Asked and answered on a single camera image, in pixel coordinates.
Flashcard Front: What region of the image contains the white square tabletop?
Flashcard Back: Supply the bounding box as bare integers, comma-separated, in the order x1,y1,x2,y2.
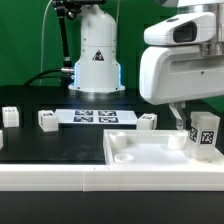
103,129,224,166

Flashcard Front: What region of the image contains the black camera stand pole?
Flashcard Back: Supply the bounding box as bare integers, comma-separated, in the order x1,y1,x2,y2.
52,0,107,67

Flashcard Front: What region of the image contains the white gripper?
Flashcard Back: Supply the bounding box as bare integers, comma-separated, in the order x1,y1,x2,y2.
139,12,224,130

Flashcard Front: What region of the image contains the white U-shaped obstacle fence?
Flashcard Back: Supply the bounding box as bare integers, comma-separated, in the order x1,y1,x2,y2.
0,164,224,192

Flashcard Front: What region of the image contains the black cable bundle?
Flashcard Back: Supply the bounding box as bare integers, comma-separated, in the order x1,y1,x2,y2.
23,67,75,87

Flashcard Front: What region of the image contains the white thin cable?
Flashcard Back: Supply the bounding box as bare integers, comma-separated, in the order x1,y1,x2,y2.
39,0,54,86

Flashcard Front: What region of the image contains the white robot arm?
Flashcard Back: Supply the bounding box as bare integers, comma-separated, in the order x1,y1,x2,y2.
70,0,224,130

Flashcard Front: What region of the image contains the white marker sheet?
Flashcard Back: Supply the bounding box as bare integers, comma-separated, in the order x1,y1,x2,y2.
55,109,137,125

